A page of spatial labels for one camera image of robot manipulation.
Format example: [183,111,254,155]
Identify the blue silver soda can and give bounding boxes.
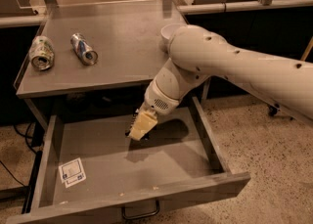
[70,33,98,66]

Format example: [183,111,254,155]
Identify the black chocolate bar wrapper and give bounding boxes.
[125,110,150,141]

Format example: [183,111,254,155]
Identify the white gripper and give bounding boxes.
[128,80,179,141]

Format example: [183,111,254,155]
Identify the open grey top drawer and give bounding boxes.
[6,98,250,224]

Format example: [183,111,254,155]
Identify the white ceramic bowl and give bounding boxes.
[160,23,184,52]

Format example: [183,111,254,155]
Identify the green white soda can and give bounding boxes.
[28,35,55,70]

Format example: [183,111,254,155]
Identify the grey metal cabinet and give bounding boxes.
[13,0,219,131]

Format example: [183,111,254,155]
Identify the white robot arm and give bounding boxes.
[128,25,313,140]

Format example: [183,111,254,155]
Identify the black drawer handle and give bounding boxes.
[121,200,160,221]

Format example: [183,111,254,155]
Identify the black floor cables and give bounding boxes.
[0,121,43,187]

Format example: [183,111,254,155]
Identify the white paper tag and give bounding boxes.
[59,158,86,188]

